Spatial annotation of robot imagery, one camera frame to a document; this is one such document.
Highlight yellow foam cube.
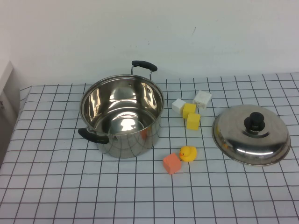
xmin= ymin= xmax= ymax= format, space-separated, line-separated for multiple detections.
xmin=182 ymin=103 xmax=197 ymax=119
xmin=186 ymin=112 xmax=201 ymax=130

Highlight yellow rubber duck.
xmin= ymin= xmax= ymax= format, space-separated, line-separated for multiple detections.
xmin=179 ymin=146 xmax=198 ymax=163

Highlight white cabinet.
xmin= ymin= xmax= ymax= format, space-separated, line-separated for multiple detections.
xmin=0 ymin=60 xmax=21 ymax=168

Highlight stainless steel pot black handles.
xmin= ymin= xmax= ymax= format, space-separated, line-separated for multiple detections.
xmin=78 ymin=60 xmax=165 ymax=159

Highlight orange foam block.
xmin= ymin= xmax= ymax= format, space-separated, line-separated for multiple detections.
xmin=163 ymin=153 xmax=182 ymax=175

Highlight white foam cube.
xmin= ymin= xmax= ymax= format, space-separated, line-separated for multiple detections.
xmin=171 ymin=98 xmax=187 ymax=114

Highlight stainless steel lid black knob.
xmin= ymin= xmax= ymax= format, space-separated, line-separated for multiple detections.
xmin=211 ymin=104 xmax=292 ymax=167

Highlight white black-grid tablecloth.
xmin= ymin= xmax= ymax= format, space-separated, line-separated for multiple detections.
xmin=0 ymin=72 xmax=299 ymax=224

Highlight white power adapter block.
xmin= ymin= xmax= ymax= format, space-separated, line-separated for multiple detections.
xmin=192 ymin=90 xmax=213 ymax=111

